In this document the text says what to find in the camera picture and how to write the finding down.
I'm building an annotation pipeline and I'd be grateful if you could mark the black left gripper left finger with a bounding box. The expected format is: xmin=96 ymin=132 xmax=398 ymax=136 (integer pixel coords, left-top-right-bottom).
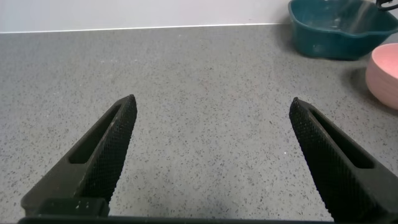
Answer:
xmin=21 ymin=94 xmax=138 ymax=218

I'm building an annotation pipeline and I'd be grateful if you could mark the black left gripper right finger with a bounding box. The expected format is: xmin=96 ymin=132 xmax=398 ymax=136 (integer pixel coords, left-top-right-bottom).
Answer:
xmin=289 ymin=96 xmax=398 ymax=223

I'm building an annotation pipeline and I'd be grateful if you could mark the pink bowl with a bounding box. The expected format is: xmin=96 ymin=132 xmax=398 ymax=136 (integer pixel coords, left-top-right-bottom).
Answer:
xmin=365 ymin=42 xmax=398 ymax=111

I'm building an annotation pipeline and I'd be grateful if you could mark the teal plastic basin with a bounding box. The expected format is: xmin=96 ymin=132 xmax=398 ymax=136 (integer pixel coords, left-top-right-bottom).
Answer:
xmin=287 ymin=0 xmax=398 ymax=61

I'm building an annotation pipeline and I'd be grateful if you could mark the black camera cable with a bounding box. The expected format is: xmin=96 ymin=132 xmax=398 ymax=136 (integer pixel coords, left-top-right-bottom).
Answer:
xmin=375 ymin=0 xmax=398 ymax=12

